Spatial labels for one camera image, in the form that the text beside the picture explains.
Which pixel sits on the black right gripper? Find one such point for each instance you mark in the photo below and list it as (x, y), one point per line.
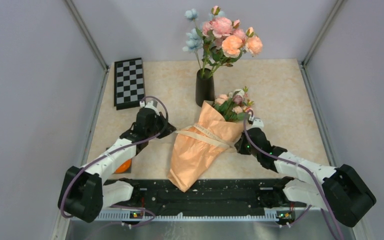
(240, 145)

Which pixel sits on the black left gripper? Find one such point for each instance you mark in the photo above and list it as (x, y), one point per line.
(170, 129)

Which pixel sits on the orange paper bouquet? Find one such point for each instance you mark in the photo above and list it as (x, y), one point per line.
(190, 158)

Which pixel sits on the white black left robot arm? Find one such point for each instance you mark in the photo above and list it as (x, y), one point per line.
(84, 193)

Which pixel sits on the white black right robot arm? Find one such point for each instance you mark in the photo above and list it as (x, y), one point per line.
(339, 190)

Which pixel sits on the black cylindrical vase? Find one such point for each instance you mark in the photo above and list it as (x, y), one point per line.
(204, 86)

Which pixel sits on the pink orange blue flowers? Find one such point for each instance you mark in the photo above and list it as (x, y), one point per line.
(219, 42)

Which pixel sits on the black grey chessboard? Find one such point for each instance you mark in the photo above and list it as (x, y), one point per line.
(129, 84)

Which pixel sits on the orange curved toy track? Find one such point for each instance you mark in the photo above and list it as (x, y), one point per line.
(124, 167)

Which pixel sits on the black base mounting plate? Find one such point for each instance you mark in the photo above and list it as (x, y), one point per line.
(208, 197)

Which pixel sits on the aluminium frame rail right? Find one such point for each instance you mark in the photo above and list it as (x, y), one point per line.
(332, 15)

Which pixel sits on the aluminium frame rail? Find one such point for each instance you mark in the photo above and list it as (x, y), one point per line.
(332, 15)
(78, 19)
(281, 216)

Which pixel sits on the aluminium front frame rail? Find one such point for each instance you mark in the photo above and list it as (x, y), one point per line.
(281, 216)

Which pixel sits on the aluminium frame rail left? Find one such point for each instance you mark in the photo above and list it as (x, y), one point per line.
(78, 19)

